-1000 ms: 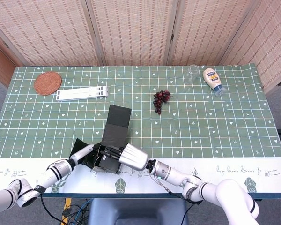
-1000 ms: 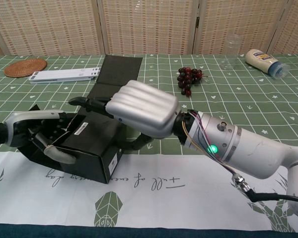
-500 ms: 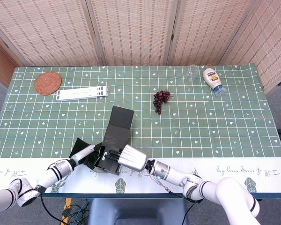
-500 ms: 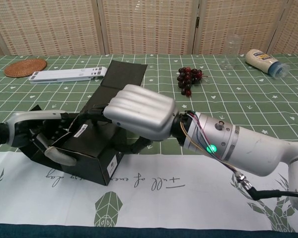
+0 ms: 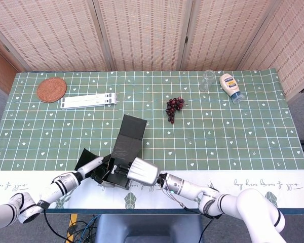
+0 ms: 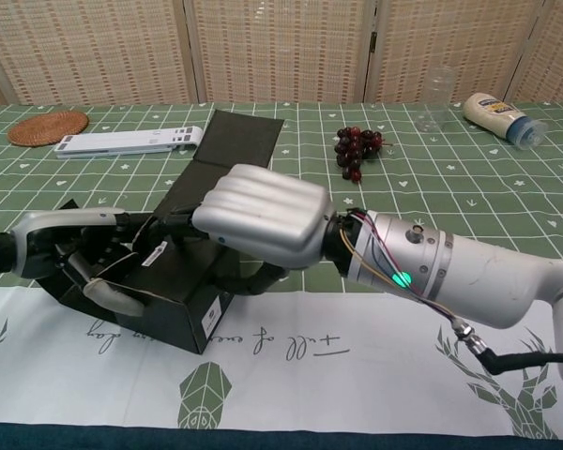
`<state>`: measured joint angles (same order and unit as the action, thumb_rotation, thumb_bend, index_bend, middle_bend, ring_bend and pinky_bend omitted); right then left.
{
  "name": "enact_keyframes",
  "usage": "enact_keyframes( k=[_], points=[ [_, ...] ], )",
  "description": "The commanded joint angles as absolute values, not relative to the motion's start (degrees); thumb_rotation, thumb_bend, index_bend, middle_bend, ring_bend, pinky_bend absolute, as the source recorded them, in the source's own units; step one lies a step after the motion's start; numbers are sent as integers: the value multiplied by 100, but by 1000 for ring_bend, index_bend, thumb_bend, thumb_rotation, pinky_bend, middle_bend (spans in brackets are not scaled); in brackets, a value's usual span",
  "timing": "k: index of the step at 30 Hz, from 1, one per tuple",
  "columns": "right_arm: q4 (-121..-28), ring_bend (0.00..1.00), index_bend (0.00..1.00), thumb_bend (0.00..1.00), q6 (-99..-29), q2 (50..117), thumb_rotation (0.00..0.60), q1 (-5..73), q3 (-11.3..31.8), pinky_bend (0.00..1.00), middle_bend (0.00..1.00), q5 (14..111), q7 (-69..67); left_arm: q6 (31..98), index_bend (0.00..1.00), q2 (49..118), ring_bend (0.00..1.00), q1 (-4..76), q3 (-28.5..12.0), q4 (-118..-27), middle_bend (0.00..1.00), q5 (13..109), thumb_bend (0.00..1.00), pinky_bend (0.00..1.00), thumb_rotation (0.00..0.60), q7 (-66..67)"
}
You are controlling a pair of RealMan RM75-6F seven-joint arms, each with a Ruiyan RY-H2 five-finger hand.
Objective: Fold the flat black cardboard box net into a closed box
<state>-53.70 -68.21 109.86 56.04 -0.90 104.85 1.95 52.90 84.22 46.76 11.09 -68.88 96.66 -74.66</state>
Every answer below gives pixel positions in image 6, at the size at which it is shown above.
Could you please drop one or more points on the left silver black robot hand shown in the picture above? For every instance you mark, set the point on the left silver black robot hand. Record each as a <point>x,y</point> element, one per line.
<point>61,220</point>

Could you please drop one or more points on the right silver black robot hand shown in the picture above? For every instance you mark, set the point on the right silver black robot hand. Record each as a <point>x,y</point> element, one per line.
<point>267,215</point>

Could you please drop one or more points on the black cardboard folding box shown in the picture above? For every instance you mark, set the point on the black cardboard folding box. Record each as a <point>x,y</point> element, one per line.
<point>192,300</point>

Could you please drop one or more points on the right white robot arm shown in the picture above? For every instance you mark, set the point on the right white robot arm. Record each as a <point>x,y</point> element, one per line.
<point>488,281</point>

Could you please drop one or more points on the round woven rattan coaster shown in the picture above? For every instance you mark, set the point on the round woven rattan coaster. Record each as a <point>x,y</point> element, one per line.
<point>47,129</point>

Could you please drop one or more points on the white folded laptop stand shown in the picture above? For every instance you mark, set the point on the white folded laptop stand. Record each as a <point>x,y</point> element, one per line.
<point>122,143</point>

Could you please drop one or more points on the dark red grape bunch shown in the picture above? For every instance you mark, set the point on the dark red grape bunch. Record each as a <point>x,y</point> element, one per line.
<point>352,147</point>

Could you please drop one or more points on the green checked white tablecloth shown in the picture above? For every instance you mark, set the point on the green checked white tablecloth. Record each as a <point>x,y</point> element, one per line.
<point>427,187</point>

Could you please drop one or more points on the woven bamboo folding screen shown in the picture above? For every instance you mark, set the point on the woven bamboo folding screen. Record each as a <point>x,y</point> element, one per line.
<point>272,47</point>

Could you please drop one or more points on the clear plastic cup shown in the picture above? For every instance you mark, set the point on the clear plastic cup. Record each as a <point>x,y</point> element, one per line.
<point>434,103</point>

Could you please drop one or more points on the mayonnaise squeeze bottle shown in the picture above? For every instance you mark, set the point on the mayonnaise squeeze bottle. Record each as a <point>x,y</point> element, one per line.
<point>488,112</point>

